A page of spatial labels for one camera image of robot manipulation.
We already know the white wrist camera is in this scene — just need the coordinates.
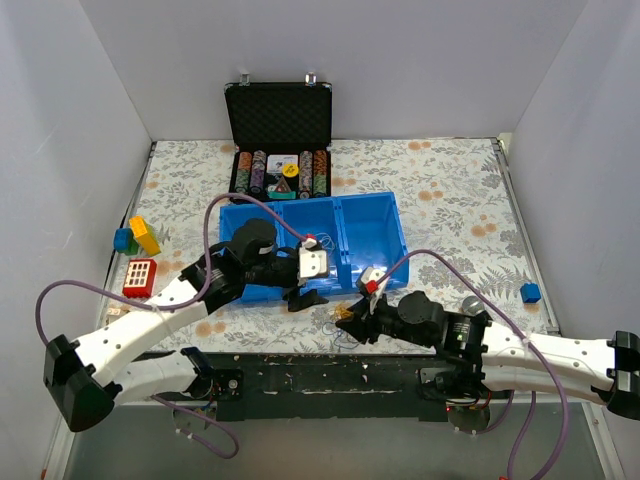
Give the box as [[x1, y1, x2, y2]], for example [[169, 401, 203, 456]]
[[298, 248, 329, 280], [355, 266, 388, 299]]

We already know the yellow toy brick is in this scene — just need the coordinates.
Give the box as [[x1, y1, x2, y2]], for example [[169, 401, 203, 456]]
[[129, 216, 161, 257]]

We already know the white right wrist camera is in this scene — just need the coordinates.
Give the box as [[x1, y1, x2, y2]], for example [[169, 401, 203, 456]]
[[355, 266, 388, 299]]

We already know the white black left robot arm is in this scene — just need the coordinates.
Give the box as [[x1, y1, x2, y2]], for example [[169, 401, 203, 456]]
[[43, 218, 329, 432]]

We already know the black poker chip case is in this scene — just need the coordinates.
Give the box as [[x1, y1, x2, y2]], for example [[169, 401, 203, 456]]
[[224, 73, 333, 202]]

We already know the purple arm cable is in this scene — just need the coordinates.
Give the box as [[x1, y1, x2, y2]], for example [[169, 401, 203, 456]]
[[35, 193, 319, 459], [379, 248, 571, 480]]

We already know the floral table mat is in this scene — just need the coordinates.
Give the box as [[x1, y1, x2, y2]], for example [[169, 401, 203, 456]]
[[130, 139, 557, 354]]

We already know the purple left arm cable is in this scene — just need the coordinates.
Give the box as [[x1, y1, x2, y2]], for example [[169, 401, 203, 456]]
[[35, 193, 319, 459]]

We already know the blue toy brick left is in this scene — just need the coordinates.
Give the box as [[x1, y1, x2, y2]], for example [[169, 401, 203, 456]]
[[113, 228, 133, 253]]

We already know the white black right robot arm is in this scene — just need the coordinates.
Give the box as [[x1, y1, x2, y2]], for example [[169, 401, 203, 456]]
[[335, 291, 639, 420]]

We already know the blue toy cube right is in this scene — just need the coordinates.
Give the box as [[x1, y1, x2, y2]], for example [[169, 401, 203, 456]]
[[520, 283, 541, 304]]

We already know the red white window brick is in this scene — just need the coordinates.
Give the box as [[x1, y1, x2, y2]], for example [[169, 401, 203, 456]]
[[122, 258, 157, 299]]

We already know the green toy brick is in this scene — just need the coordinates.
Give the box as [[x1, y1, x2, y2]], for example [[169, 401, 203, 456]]
[[124, 240, 140, 256]]

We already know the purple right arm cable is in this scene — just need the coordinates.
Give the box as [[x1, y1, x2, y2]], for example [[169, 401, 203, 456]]
[[379, 248, 571, 480]]

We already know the blue three-compartment plastic bin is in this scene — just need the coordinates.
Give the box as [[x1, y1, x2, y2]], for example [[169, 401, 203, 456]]
[[219, 192, 410, 304]]

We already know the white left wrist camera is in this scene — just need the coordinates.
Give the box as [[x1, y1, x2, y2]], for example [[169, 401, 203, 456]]
[[298, 248, 329, 280]]

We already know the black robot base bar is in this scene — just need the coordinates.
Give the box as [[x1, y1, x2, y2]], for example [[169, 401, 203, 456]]
[[172, 352, 494, 424]]

